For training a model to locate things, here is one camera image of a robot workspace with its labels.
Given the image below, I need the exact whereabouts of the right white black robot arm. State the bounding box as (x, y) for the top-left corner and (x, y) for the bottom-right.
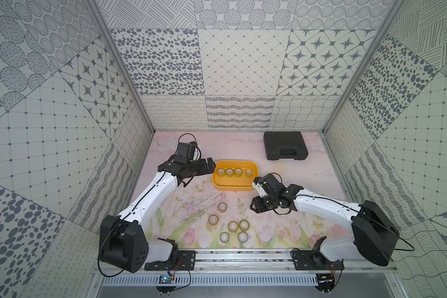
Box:
(250, 173), (399, 266)

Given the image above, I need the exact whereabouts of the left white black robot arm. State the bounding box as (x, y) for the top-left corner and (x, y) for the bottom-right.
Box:
(98, 158), (216, 273)

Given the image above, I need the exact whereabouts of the yellow plastic storage box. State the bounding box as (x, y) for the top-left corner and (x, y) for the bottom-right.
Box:
(212, 160), (259, 191)

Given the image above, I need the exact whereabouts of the black plastic tool case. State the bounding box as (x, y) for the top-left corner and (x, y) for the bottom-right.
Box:
(263, 131), (309, 160)

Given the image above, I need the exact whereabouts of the right circuit board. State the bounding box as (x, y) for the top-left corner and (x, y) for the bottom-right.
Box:
(315, 274), (336, 294)

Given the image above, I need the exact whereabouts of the left green circuit board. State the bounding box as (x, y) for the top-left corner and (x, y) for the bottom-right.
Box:
(156, 274), (176, 294)

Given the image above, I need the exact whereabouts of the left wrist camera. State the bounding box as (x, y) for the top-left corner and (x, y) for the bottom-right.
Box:
(173, 141), (199, 165)

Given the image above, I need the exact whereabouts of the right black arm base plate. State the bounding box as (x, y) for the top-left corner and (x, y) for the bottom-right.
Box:
(290, 248), (345, 271)

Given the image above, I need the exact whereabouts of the white slotted cable duct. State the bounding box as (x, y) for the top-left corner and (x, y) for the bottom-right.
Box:
(103, 273), (317, 287)

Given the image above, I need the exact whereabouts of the aluminium mounting rail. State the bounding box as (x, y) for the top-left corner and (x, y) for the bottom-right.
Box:
(93, 249), (397, 275)

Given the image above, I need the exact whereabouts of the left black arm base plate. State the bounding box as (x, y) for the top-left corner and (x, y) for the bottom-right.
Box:
(144, 250), (197, 271)

